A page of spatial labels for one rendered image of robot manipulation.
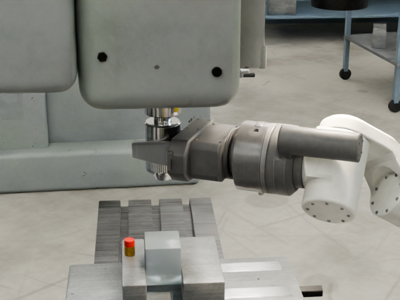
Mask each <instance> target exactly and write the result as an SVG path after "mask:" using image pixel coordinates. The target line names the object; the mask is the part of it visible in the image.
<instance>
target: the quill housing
mask: <svg viewBox="0 0 400 300"><path fill-rule="evenodd" d="M74 6H75V18H76V42H77V65H78V77H79V89H80V94H81V96H82V98H83V99H84V101H85V102H86V103H87V104H88V105H90V106H91V107H94V108H97V109H102V110H116V109H142V108H193V107H220V106H223V105H226V104H228V103H229V102H231V101H232V100H233V99H234V98H235V96H236V94H237V93H238V89H239V80H240V8H241V0H74Z"/></svg>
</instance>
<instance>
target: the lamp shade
mask: <svg viewBox="0 0 400 300"><path fill-rule="evenodd" d="M310 5H311V6H312V7H315V8H319V9H323V10H335V11H352V10H361V9H365V8H367V7H368V0H310Z"/></svg>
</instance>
